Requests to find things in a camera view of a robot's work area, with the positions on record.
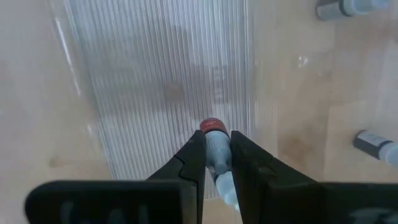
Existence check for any small white-capped dropper bottle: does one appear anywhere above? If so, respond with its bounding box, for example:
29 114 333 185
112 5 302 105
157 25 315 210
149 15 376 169
315 0 391 22

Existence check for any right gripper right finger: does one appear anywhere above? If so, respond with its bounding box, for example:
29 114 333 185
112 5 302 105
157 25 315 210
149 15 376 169
231 129 398 224

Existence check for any small red-label dropper bottle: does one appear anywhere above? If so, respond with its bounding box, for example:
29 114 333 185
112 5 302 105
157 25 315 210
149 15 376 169
198 117 242 212

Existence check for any clear plastic container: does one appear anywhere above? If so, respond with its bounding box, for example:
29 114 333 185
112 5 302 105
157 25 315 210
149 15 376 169
49 0 330 200

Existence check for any small brown-label dropper bottle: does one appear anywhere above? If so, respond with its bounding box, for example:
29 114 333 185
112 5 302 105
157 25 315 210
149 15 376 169
352 129 398 170

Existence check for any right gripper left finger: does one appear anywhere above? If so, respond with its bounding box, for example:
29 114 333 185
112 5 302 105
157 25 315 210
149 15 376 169
24 129 207 224

